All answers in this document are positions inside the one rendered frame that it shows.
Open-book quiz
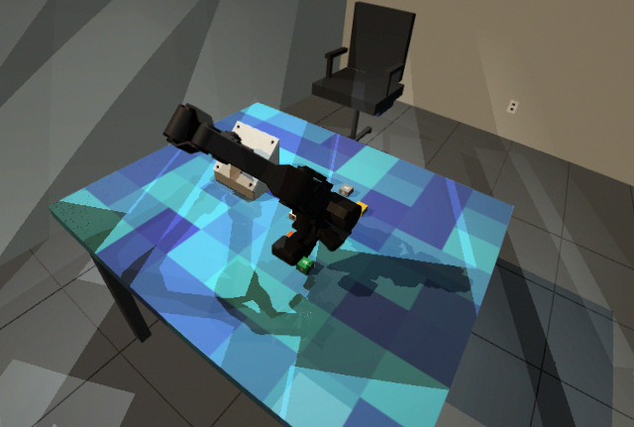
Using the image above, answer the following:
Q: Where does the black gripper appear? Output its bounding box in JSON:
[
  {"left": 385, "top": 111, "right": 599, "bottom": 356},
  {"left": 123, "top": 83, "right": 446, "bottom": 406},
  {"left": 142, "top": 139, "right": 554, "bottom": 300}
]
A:
[{"left": 271, "top": 210, "right": 323, "bottom": 266}]

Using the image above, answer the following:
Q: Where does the green block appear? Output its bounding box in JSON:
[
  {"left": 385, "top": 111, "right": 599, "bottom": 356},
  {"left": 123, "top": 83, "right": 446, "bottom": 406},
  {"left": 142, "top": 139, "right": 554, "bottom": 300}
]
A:
[{"left": 296, "top": 257, "right": 315, "bottom": 274}]

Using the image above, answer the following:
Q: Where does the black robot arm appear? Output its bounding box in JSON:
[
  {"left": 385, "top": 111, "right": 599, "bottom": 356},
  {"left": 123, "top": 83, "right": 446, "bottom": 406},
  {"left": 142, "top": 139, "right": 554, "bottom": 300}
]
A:
[{"left": 162, "top": 103, "right": 363, "bottom": 252}]

